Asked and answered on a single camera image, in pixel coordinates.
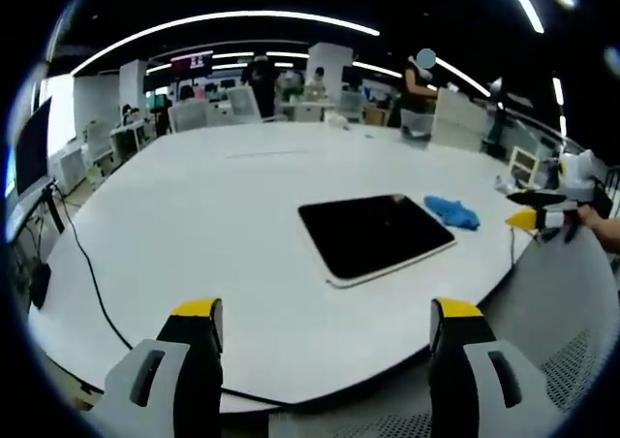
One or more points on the black tablet tray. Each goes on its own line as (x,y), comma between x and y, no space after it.
(375,237)

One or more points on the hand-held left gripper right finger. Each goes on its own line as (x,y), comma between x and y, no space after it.
(477,375)

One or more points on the grey mesh office chair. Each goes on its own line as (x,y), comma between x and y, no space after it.
(533,341)

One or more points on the white table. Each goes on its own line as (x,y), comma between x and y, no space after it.
(271,244)

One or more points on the blue cleaning cloth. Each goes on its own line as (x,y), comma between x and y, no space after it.
(453,210)

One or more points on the white mesh office chair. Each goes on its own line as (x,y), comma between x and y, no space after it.
(244,103)
(186,117)

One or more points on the black monitor screen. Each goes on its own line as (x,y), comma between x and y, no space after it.
(31,149)

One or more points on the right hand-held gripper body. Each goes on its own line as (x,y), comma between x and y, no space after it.
(579,178)

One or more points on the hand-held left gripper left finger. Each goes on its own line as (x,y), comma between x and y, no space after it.
(160,375)

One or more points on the small white framed box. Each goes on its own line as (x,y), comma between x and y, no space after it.
(523,164)

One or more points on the person's right hand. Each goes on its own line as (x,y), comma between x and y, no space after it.
(593,215)

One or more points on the black desk lamp stand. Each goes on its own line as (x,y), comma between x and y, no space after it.
(496,118)

